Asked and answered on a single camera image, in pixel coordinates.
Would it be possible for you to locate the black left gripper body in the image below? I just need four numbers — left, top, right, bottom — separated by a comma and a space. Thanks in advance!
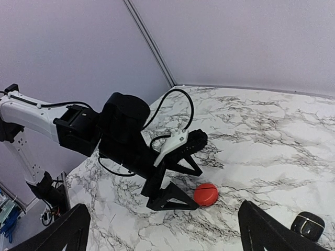
141, 160, 172, 209

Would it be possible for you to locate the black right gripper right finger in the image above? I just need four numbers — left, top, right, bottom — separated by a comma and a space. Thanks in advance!
238, 200, 326, 250

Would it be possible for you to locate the blue strap on bench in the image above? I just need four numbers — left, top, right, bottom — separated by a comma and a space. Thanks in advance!
0, 206, 21, 244

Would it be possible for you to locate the red round charging case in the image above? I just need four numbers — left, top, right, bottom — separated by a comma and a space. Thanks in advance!
193, 183, 219, 207

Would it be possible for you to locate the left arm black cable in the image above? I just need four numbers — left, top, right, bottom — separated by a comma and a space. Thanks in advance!
0, 88, 195, 177

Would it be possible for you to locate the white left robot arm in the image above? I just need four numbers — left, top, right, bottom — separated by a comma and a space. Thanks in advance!
1, 84, 208, 214

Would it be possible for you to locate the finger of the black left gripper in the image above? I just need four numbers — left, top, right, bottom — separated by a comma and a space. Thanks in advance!
167, 154, 203, 176
147, 182, 198, 211

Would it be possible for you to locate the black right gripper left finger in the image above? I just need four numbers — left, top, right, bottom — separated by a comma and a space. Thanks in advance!
11, 203, 91, 251

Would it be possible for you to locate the left aluminium frame post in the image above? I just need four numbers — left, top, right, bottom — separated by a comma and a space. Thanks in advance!
122, 0, 177, 88

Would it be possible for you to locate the black earbud charging case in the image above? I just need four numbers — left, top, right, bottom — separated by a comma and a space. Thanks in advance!
291, 211, 325, 242

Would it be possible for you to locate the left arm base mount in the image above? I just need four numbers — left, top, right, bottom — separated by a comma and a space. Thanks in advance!
26, 170, 71, 220

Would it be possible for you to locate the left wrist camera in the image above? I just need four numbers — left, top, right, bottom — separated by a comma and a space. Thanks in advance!
153, 128, 209, 167

